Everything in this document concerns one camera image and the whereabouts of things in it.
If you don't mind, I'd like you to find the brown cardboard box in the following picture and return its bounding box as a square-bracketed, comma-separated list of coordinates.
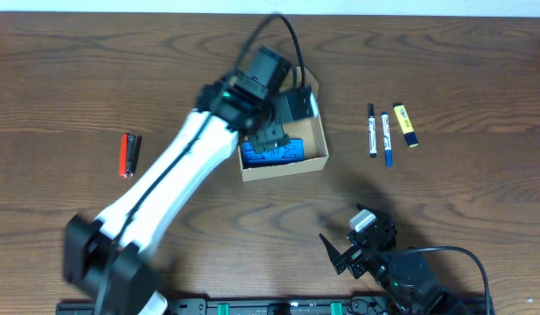
[239, 69, 329, 182]

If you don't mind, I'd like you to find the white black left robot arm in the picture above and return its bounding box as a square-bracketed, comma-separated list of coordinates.
[63, 47, 297, 314]

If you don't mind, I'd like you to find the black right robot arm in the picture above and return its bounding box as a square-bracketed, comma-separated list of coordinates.
[319, 205, 471, 314]

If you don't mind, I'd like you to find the blue whiteboard marker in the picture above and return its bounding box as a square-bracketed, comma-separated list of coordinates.
[381, 112, 393, 167]

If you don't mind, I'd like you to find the black whiteboard marker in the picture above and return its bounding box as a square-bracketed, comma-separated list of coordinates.
[368, 103, 377, 158]

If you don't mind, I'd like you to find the yellow highlighter pen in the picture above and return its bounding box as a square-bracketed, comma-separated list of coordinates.
[393, 102, 418, 147]

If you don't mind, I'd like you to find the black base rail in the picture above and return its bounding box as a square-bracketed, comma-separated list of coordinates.
[55, 296, 487, 315]

